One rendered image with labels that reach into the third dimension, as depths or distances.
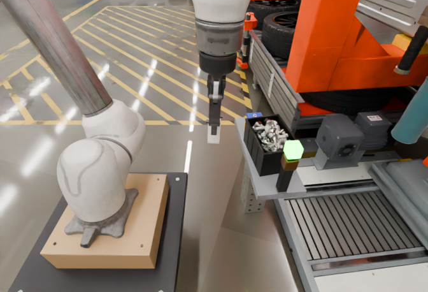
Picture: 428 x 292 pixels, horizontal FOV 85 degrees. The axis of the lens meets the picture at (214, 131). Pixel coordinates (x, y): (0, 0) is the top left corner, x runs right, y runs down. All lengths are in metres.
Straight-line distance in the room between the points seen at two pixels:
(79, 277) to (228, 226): 0.66
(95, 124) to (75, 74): 0.16
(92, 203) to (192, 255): 0.60
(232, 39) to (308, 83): 0.80
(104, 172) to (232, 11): 0.51
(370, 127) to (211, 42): 1.02
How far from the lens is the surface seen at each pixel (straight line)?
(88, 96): 0.80
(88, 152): 0.71
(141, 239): 0.82
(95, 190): 0.72
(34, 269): 1.04
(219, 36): 0.43
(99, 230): 0.84
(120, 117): 0.82
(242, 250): 1.22
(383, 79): 1.42
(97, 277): 0.93
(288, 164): 0.72
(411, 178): 1.47
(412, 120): 1.13
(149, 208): 0.88
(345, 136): 1.23
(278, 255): 1.24
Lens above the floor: 1.12
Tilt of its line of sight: 41 degrees down
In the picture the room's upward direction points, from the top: straight up
